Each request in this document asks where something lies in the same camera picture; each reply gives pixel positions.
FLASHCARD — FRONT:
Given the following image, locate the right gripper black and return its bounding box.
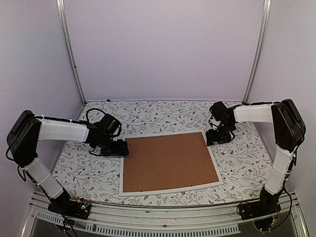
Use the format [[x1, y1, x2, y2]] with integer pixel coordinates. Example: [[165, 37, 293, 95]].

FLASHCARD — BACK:
[[206, 122, 234, 146]]

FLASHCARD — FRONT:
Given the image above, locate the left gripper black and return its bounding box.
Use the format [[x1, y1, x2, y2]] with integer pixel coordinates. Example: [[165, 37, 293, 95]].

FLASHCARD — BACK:
[[95, 135, 129, 157]]

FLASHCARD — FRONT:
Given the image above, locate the white picture frame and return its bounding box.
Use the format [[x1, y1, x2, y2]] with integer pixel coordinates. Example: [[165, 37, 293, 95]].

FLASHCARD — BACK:
[[118, 130, 223, 198]]

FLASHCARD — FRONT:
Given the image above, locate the brown cardboard backing board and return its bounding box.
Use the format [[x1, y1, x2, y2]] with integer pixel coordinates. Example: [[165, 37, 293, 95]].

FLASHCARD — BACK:
[[122, 132, 220, 194]]

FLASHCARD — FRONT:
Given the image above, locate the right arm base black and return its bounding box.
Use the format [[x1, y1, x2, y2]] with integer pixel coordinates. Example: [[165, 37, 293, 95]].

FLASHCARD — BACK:
[[237, 195, 281, 232]]

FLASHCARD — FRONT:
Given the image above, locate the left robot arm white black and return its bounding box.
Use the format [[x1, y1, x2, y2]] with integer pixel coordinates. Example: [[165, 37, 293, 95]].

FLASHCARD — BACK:
[[5, 110, 129, 214]]

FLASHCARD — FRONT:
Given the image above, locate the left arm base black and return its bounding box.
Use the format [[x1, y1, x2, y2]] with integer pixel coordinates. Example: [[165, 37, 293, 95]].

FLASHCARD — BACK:
[[48, 195, 91, 220]]

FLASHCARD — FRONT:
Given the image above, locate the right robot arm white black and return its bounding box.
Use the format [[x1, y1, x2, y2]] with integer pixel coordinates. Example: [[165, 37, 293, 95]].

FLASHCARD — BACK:
[[206, 99, 306, 215]]

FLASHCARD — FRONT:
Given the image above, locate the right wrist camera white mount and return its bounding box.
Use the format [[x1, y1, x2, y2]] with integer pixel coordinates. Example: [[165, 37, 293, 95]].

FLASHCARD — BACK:
[[208, 116, 218, 130]]

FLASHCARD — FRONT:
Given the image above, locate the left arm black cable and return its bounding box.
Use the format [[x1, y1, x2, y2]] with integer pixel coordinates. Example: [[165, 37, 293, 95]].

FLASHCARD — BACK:
[[85, 108, 107, 123]]

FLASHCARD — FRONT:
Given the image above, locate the front aluminium slotted rail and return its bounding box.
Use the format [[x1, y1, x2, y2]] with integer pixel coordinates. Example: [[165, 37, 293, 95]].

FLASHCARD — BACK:
[[21, 192, 312, 237]]

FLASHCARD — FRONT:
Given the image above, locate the right aluminium corner post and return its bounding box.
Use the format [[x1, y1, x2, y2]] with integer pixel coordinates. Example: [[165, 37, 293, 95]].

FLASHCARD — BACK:
[[242, 0, 272, 103]]

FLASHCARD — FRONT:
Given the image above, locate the aluminium corner post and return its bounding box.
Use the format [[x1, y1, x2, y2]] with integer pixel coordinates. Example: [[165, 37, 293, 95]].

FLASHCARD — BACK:
[[242, 0, 272, 103], [56, 0, 86, 105]]

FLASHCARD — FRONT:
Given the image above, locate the left aluminium corner post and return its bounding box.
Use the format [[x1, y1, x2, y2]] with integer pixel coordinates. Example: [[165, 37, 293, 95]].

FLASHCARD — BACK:
[[56, 0, 86, 105]]

